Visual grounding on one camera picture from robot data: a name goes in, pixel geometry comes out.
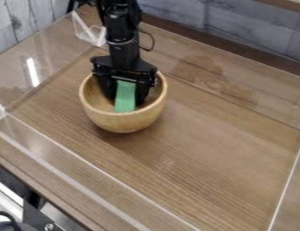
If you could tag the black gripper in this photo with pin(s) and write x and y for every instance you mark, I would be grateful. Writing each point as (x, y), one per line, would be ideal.
(123, 65)

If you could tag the green rectangular block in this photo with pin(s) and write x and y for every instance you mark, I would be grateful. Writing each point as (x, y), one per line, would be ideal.
(125, 99)

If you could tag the round wooden bowl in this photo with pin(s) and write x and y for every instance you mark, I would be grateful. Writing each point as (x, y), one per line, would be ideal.
(99, 109)

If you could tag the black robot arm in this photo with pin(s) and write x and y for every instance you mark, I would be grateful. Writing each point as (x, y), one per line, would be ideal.
(121, 16)

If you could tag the clear acrylic corner bracket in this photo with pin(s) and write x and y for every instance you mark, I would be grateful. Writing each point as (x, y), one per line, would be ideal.
(91, 34)

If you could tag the black metal table bracket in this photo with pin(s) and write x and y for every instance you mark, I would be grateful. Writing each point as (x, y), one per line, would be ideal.
(35, 220)

